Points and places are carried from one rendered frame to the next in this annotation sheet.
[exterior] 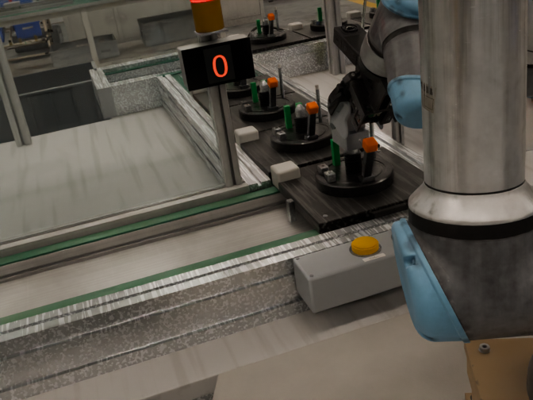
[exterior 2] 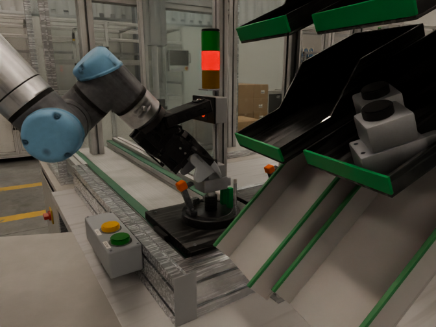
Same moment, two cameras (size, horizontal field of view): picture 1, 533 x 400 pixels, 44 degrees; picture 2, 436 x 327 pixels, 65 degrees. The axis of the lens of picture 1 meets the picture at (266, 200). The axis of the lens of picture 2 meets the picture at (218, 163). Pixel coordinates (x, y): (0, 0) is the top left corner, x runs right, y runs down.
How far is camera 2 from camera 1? 125 cm
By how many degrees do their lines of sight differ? 68
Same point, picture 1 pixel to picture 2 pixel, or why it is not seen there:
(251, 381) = (60, 240)
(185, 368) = (81, 224)
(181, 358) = not seen: hidden behind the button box
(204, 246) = (166, 200)
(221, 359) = (82, 231)
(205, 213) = (191, 191)
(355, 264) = (93, 227)
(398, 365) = (44, 281)
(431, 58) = not seen: outside the picture
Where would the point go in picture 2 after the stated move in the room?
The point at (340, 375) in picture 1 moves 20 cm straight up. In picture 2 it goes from (48, 263) to (37, 184)
